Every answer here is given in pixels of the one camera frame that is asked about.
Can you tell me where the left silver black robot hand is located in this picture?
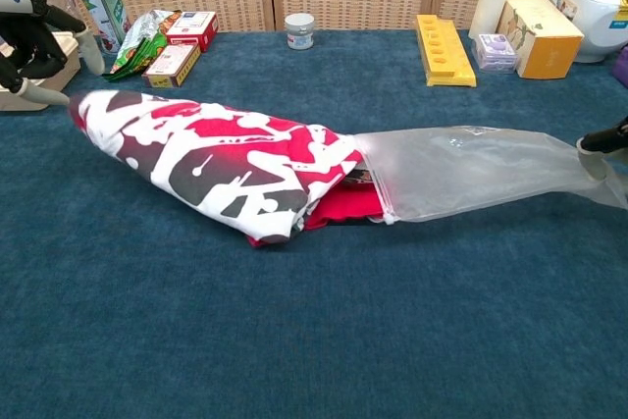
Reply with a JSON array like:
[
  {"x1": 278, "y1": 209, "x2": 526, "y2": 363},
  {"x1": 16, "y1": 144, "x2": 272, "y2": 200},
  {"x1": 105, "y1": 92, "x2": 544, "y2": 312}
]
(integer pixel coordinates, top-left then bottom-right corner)
[{"x1": 0, "y1": 0, "x2": 107, "y2": 106}]

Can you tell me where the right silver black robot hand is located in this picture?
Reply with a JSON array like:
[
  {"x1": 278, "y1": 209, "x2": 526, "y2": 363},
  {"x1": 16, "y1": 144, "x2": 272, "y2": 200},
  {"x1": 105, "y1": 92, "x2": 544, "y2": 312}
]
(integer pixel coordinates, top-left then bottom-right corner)
[{"x1": 576, "y1": 114, "x2": 628, "y2": 183}]

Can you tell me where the clear plastic zip bag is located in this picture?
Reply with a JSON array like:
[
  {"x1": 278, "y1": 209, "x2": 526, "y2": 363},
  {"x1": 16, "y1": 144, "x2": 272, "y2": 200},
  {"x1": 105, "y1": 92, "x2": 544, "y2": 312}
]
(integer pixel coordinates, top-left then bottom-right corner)
[{"x1": 350, "y1": 124, "x2": 628, "y2": 225}]

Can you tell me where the red white black garment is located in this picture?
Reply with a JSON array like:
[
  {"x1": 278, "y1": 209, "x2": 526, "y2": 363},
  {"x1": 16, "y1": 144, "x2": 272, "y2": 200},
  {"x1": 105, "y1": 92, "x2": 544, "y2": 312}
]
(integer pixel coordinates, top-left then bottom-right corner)
[{"x1": 67, "y1": 89, "x2": 387, "y2": 249}]

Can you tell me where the green snack packet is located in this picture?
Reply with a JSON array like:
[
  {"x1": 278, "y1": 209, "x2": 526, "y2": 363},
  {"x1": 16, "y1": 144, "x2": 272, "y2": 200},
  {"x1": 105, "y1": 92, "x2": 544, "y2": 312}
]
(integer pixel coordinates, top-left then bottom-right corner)
[{"x1": 101, "y1": 28, "x2": 171, "y2": 82}]

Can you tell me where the white printed food package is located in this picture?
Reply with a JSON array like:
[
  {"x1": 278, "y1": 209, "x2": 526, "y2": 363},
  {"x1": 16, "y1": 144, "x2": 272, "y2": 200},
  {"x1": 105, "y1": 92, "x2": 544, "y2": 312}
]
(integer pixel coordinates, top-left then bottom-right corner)
[{"x1": 128, "y1": 9, "x2": 183, "y2": 47}]

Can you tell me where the beige lunch box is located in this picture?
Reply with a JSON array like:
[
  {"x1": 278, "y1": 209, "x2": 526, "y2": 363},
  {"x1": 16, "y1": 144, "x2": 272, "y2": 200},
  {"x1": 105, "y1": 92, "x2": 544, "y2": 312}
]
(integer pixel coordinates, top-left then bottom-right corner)
[{"x1": 0, "y1": 30, "x2": 82, "y2": 112}]

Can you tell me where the white green canister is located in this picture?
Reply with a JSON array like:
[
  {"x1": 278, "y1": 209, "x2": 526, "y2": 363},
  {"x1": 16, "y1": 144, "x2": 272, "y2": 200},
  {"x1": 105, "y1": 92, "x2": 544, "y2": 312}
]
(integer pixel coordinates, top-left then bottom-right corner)
[{"x1": 74, "y1": 0, "x2": 132, "y2": 55}]

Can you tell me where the dark purple object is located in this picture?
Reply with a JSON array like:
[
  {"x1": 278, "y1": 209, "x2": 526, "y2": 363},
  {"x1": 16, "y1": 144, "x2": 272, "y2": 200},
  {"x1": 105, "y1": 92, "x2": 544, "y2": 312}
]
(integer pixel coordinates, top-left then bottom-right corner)
[{"x1": 610, "y1": 43, "x2": 628, "y2": 79}]

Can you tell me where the yellow beige tissue box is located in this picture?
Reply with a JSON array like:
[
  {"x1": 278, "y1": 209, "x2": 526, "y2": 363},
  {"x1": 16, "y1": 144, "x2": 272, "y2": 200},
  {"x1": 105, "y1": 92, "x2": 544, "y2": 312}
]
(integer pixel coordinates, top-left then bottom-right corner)
[{"x1": 496, "y1": 0, "x2": 585, "y2": 80}]

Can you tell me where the purple packet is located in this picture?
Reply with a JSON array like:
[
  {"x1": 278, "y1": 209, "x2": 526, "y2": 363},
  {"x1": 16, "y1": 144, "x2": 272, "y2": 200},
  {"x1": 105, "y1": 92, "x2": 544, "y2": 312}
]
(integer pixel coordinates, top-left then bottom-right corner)
[{"x1": 471, "y1": 33, "x2": 519, "y2": 75}]

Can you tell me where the pink yellow carton box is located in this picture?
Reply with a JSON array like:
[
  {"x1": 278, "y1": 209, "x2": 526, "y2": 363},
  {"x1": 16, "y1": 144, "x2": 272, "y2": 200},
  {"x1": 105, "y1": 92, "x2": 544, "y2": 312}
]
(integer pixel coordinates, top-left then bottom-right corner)
[{"x1": 141, "y1": 42, "x2": 201, "y2": 89}]

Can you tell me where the white rice cooker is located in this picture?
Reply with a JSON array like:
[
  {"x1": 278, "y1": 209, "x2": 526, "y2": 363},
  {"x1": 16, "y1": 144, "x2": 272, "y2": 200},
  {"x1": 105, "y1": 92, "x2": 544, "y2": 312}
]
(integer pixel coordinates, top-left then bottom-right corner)
[{"x1": 548, "y1": 0, "x2": 628, "y2": 65}]

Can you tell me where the red white carton box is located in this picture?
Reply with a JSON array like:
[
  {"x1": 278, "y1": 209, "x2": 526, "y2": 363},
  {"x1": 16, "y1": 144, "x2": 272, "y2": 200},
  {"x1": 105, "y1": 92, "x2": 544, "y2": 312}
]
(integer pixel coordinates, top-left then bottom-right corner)
[{"x1": 165, "y1": 11, "x2": 220, "y2": 53}]

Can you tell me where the yellow block with holes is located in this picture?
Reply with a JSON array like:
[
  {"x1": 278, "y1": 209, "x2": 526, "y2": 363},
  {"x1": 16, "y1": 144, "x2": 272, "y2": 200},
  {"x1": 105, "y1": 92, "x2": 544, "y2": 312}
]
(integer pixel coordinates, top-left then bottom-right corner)
[{"x1": 415, "y1": 14, "x2": 478, "y2": 88}]

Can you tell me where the white paper roll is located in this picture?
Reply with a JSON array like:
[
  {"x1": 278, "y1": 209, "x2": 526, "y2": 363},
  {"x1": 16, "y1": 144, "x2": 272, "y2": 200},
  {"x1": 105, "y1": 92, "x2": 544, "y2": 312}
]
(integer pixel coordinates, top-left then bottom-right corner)
[{"x1": 468, "y1": 0, "x2": 511, "y2": 41}]

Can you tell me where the small white jar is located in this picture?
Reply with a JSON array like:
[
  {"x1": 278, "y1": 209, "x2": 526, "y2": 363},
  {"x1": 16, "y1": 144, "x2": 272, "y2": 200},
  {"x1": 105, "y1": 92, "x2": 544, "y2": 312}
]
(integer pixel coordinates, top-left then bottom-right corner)
[{"x1": 284, "y1": 13, "x2": 316, "y2": 51}]

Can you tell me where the blue table carpet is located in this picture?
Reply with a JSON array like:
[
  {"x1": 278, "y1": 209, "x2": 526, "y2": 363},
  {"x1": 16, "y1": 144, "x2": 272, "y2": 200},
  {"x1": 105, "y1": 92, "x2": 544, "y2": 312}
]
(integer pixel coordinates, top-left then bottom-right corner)
[{"x1": 0, "y1": 29, "x2": 628, "y2": 419}]

